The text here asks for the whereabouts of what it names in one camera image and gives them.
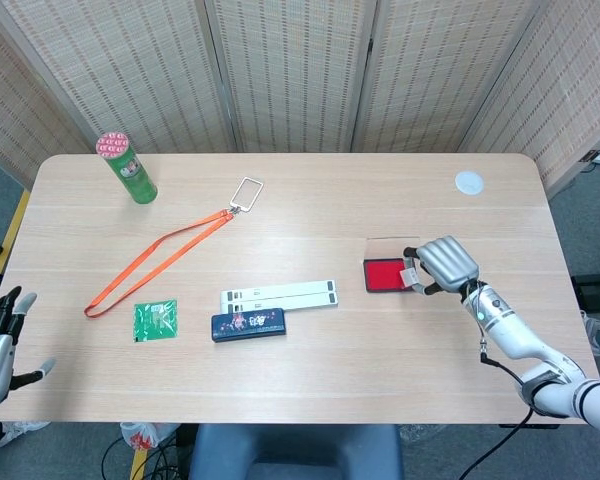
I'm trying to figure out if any red ink pad clear lid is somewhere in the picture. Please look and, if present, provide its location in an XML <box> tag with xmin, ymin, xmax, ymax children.
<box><xmin>362</xmin><ymin>235</ymin><xmax>424</xmax><ymax>295</ymax></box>

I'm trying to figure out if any white sneaker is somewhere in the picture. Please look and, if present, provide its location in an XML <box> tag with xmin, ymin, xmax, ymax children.
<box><xmin>0</xmin><ymin>419</ymin><xmax>51</xmax><ymax>449</ymax></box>

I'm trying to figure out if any green foil packet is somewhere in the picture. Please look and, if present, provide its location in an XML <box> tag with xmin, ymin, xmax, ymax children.
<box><xmin>132</xmin><ymin>298</ymin><xmax>180</xmax><ymax>344</ymax></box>

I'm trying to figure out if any white red plastic bag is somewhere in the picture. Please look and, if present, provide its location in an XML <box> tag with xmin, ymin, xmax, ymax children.
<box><xmin>119</xmin><ymin>421</ymin><xmax>179</xmax><ymax>451</ymax></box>

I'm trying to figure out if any green cylindrical snack can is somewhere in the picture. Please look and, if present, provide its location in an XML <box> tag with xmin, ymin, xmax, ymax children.
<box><xmin>94</xmin><ymin>130</ymin><xmax>159</xmax><ymax>206</ymax></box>

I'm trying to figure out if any dark blue pencil case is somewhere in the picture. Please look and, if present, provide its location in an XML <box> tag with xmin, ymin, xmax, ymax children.
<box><xmin>210</xmin><ymin>307</ymin><xmax>288</xmax><ymax>344</ymax></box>

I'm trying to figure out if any woven folding screen panel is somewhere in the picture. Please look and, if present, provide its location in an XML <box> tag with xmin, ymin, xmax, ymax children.
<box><xmin>349</xmin><ymin>0</ymin><xmax>556</xmax><ymax>154</ymax></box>
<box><xmin>199</xmin><ymin>0</ymin><xmax>381</xmax><ymax>154</ymax></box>
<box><xmin>457</xmin><ymin>0</ymin><xmax>600</xmax><ymax>196</ymax></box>
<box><xmin>0</xmin><ymin>0</ymin><xmax>241</xmax><ymax>155</ymax></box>
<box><xmin>0</xmin><ymin>0</ymin><xmax>99</xmax><ymax>186</ymax></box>

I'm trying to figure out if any white folding laptop stand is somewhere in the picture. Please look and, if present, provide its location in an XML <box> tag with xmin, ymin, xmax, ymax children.
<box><xmin>219</xmin><ymin>278</ymin><xmax>341</xmax><ymax>315</ymax></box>

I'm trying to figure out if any clear badge holder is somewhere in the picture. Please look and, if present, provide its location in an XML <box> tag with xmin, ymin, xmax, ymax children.
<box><xmin>228</xmin><ymin>175</ymin><xmax>265</xmax><ymax>217</ymax></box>

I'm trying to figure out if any dark blue chair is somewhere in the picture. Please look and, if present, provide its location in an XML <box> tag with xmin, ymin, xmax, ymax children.
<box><xmin>187</xmin><ymin>423</ymin><xmax>405</xmax><ymax>480</ymax></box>

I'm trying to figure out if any black table leg base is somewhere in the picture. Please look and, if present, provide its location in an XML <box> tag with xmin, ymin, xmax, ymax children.
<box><xmin>571</xmin><ymin>272</ymin><xmax>600</xmax><ymax>312</ymax></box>

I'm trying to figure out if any orange lanyard strap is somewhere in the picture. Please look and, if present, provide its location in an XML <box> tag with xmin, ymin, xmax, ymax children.
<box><xmin>83</xmin><ymin>209</ymin><xmax>234</xmax><ymax>319</ymax></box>

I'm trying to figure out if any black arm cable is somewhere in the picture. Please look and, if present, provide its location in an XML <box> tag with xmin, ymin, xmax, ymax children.
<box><xmin>457</xmin><ymin>339</ymin><xmax>536</xmax><ymax>480</ymax></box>

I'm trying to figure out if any white round cable grommet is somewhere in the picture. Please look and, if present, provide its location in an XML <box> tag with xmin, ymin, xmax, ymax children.
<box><xmin>454</xmin><ymin>170</ymin><xmax>486</xmax><ymax>196</ymax></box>

